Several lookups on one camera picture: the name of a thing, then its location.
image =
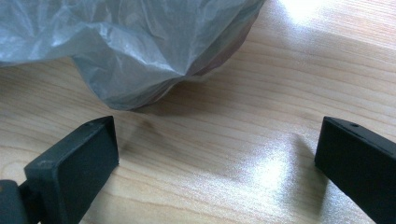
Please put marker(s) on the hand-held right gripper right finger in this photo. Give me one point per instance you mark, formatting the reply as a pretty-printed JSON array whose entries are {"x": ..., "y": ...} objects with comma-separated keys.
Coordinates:
[{"x": 361, "y": 168}]

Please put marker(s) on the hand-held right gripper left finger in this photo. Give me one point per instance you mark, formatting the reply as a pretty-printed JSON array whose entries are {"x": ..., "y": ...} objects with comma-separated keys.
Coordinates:
[{"x": 74, "y": 168}]

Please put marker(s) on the grey plastic trash bag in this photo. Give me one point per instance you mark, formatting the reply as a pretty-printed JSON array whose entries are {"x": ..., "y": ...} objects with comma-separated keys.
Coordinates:
[{"x": 124, "y": 46}]

